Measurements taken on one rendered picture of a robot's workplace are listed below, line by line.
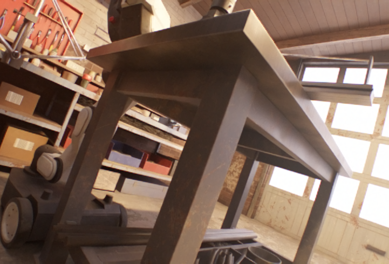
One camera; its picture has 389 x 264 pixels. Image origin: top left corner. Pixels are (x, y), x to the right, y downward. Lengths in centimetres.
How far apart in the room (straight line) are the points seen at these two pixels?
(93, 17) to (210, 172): 269
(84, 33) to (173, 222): 263
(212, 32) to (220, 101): 14
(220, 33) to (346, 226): 337
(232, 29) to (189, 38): 11
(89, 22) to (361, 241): 419
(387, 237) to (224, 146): 325
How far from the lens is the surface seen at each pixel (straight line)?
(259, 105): 61
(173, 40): 53
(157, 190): 276
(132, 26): 126
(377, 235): 361
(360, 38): 373
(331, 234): 366
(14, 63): 195
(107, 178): 235
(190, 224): 49
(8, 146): 209
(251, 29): 42
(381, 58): 420
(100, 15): 304
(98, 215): 128
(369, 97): 63
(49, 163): 139
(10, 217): 122
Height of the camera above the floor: 62
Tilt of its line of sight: 5 degrees up
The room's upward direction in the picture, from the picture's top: 21 degrees clockwise
